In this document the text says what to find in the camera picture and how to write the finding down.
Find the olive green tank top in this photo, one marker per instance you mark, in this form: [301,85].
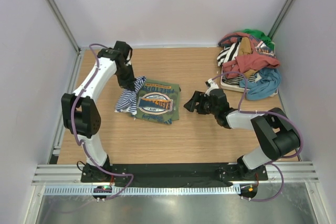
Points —
[158,102]

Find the bright green garment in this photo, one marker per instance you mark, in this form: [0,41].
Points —
[258,34]

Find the right aluminium frame post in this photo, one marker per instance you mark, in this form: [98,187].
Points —
[280,17]

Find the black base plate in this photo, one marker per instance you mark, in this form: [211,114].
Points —
[196,175]

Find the red patterned garment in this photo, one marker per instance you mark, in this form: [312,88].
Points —
[260,57]

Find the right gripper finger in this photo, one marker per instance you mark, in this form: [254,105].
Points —
[200,97]
[192,105]

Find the teal blue garment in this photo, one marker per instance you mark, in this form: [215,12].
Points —
[267,85]

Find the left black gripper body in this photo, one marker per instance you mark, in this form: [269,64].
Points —
[126,76]

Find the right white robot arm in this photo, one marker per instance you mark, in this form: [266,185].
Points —
[276,135]

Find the left aluminium frame post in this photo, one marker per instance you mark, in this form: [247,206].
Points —
[60,19]

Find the aluminium frame post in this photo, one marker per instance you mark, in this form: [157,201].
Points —
[60,19]
[280,17]

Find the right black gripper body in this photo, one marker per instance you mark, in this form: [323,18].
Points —
[209,108]

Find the blue white striped tank top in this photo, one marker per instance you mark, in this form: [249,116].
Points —
[127,102]

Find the white plastic tray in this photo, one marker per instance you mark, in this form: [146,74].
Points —
[241,86]

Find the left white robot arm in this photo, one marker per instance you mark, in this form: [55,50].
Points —
[80,114]

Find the slotted cable duct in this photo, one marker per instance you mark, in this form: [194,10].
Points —
[136,191]

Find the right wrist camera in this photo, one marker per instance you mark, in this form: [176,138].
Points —
[211,85]

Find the black white striped garment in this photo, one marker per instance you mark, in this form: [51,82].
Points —
[229,54]

